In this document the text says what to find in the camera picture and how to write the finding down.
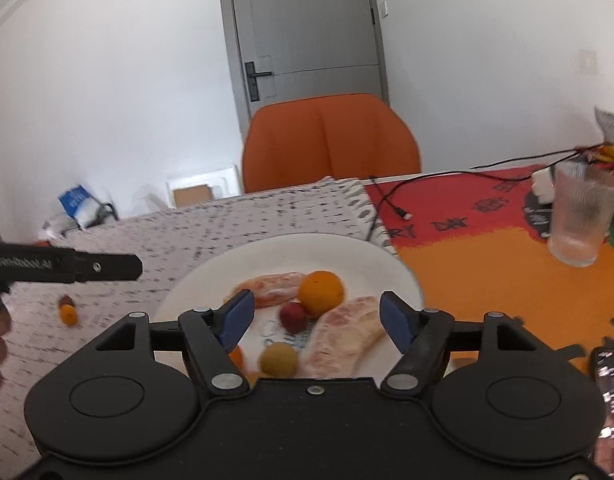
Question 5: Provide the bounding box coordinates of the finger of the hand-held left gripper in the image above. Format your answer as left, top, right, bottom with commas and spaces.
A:
71, 252, 144, 283

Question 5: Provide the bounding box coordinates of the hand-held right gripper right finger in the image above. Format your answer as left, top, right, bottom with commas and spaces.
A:
379, 291, 552, 398

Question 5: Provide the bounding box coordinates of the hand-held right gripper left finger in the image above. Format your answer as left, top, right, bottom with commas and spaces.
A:
80, 290, 255, 398

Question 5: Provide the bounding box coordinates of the white round plate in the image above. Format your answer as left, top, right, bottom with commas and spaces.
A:
152, 232, 425, 381

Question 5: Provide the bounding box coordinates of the pinkish peeled pomelo piece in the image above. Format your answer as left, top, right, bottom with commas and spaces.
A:
229, 271, 307, 308

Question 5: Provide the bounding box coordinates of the red round fruit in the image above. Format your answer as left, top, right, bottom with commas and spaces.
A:
279, 301, 308, 333

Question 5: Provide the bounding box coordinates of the pale peeled pomelo piece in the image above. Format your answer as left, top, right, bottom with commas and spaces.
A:
299, 296, 385, 380

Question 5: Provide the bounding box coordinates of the small yellow round fruit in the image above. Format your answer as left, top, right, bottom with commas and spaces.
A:
258, 342, 299, 377

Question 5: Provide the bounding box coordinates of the black metal rack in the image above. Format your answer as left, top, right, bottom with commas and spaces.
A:
90, 201, 119, 226

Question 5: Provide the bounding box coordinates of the blue white plastic bag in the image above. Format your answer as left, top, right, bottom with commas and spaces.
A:
57, 185, 100, 228

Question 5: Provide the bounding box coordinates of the orange red printed mat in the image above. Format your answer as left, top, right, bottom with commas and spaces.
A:
362, 162, 614, 411

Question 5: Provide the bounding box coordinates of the white black patterned tablecloth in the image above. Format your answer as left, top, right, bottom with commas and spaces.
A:
0, 176, 400, 480

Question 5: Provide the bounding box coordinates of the round orange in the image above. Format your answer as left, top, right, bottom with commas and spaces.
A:
298, 270, 346, 318

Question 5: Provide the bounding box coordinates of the cardboard piece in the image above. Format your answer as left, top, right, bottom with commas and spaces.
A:
172, 185, 214, 207

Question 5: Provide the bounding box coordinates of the white framed panel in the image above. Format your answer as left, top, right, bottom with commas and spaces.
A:
166, 164, 239, 208

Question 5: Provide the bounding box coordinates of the orange chair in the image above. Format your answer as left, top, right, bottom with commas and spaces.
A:
241, 92, 423, 195

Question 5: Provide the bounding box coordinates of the white charger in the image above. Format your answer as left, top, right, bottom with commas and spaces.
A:
531, 167, 555, 203

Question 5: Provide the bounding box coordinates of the ribbed clear glass cup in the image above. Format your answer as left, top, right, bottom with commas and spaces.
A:
547, 161, 614, 268

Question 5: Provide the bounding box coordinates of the black smartphone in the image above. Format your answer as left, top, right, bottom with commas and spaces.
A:
589, 345, 614, 478

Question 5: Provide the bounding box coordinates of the colorful snack packet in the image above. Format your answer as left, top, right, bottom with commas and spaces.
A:
574, 142, 614, 211

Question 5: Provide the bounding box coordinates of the white paper sheet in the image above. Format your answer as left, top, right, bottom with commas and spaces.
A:
594, 105, 614, 146

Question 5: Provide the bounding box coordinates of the grey door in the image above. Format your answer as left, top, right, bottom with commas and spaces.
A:
216, 0, 390, 126

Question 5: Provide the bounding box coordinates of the black cable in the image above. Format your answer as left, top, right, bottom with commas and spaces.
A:
369, 146, 588, 221

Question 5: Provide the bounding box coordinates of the black door handle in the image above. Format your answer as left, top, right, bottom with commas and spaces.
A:
244, 60, 274, 102

